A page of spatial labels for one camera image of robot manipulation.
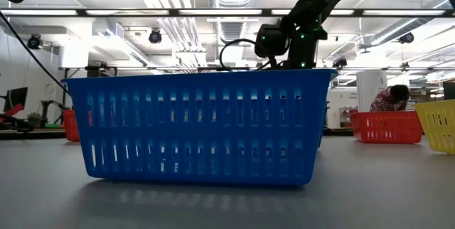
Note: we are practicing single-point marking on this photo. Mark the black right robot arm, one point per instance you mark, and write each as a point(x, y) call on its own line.
point(320, 1)

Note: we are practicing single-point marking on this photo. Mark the white ceiling air duct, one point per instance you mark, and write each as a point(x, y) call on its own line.
point(117, 44)

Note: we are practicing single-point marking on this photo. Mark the small green potted plant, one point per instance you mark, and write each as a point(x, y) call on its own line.
point(35, 118)

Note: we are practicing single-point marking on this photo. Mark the person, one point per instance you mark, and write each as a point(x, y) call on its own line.
point(387, 102)

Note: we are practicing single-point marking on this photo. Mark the grey table mat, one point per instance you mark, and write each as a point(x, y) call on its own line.
point(227, 211)

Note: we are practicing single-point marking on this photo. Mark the black ceiling spotlight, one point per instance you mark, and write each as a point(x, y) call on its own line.
point(155, 37)
point(340, 62)
point(406, 38)
point(34, 42)

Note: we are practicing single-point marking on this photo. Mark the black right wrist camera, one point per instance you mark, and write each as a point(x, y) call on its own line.
point(272, 42)

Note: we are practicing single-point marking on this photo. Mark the yellow plastic basket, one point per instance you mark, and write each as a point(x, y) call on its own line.
point(446, 140)

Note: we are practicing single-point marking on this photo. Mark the black background robot arm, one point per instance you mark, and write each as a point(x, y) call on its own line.
point(46, 111)

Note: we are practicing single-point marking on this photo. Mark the red plastic basket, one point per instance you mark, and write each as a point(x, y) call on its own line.
point(70, 129)
point(69, 111)
point(409, 129)

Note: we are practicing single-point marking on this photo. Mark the white square pillar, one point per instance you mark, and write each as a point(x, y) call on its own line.
point(369, 90)

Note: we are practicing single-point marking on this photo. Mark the red strip object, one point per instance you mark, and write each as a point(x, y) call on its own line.
point(14, 110)

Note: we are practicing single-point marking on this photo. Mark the black computer monitor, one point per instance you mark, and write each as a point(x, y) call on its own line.
point(17, 95)
point(449, 90)

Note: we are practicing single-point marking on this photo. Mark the flat green object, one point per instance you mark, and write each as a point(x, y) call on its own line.
point(53, 126)

